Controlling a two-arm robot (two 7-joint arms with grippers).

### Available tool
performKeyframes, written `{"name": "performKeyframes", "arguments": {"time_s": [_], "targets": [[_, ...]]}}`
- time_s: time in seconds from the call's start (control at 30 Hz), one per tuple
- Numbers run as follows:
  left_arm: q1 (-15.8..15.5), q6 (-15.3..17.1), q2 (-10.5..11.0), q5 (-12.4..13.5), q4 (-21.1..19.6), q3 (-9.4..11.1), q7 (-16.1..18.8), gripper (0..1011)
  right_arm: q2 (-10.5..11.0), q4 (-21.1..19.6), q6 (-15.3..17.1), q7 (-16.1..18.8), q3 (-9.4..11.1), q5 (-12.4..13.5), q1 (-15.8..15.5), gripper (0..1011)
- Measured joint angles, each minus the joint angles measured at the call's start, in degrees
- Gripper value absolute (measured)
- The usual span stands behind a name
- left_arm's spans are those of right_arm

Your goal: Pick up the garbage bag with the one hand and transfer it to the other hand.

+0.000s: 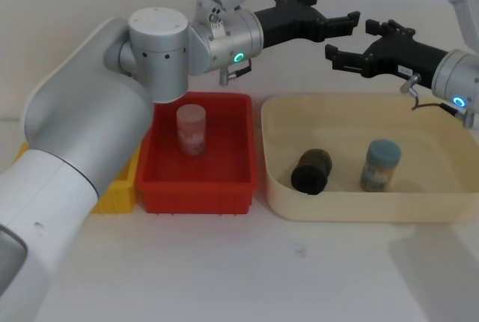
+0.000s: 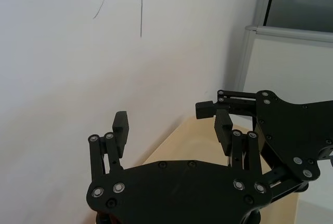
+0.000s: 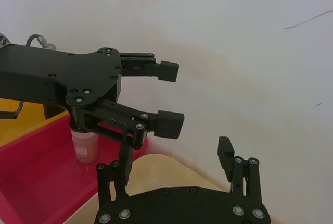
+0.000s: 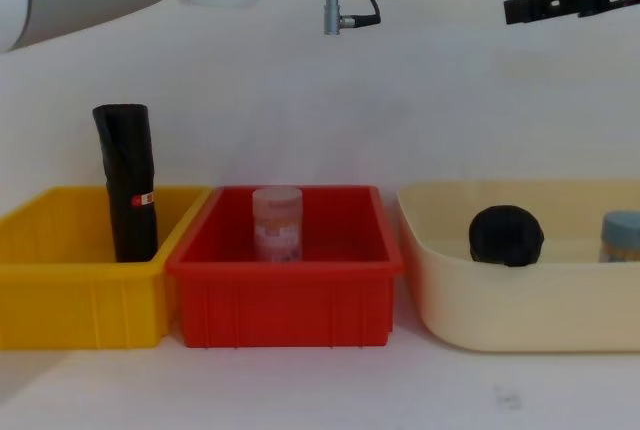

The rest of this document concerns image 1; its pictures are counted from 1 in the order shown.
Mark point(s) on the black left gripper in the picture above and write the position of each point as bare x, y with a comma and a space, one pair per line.
292, 24

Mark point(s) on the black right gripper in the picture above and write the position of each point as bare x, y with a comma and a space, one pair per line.
404, 58

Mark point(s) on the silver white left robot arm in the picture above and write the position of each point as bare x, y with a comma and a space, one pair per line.
75, 120

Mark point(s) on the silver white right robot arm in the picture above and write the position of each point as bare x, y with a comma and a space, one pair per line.
451, 71

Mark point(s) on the clear jar with blue lid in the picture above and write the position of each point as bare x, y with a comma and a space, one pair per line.
379, 166

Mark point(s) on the black jar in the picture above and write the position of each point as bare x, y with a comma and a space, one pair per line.
310, 172

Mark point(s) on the cream plastic tub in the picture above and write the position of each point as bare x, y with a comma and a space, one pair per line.
374, 204

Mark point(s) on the clear jar with pink lid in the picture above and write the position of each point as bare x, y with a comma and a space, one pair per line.
191, 131

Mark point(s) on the red plastic bin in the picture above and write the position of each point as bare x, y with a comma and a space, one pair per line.
194, 191

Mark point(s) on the yellow plastic bin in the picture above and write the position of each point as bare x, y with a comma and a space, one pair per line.
123, 192

